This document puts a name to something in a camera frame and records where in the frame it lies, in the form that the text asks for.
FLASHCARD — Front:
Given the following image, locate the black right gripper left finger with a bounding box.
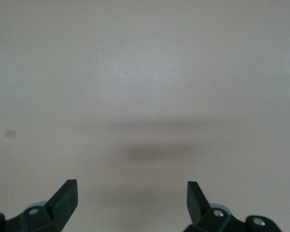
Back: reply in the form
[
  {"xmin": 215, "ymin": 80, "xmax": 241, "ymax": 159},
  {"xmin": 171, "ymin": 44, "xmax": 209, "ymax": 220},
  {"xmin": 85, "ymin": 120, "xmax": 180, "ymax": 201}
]
[{"xmin": 0, "ymin": 179, "xmax": 78, "ymax": 232}]

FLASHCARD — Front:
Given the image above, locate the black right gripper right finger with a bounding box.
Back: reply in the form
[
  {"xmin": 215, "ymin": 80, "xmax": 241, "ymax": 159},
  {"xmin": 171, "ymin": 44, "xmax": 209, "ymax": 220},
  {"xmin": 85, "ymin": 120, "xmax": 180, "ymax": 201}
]
[{"xmin": 183, "ymin": 181, "xmax": 281, "ymax": 232}]

